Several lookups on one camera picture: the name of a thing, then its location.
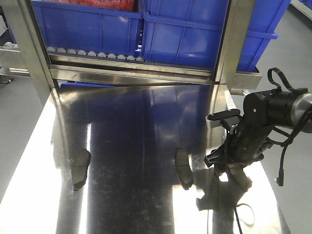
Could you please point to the right blue plastic bin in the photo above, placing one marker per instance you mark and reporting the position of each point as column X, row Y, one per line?
column 188, row 32

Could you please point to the stainless steel rack frame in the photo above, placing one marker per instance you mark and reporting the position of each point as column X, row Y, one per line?
column 45, row 68

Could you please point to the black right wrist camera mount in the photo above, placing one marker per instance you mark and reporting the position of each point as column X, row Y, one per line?
column 226, row 119

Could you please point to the roller conveyor track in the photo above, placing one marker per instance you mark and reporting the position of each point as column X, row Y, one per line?
column 71, row 51

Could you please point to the left blue plastic bin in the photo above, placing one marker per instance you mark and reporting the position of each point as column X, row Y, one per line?
column 89, row 28

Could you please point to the blue plastic bin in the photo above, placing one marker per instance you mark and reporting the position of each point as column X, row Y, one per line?
column 89, row 28
column 188, row 32

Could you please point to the grey brake pad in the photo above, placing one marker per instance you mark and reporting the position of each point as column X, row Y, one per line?
column 183, row 169
column 80, row 167
column 237, row 176

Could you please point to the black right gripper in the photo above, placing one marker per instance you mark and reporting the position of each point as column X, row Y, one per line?
column 242, row 146

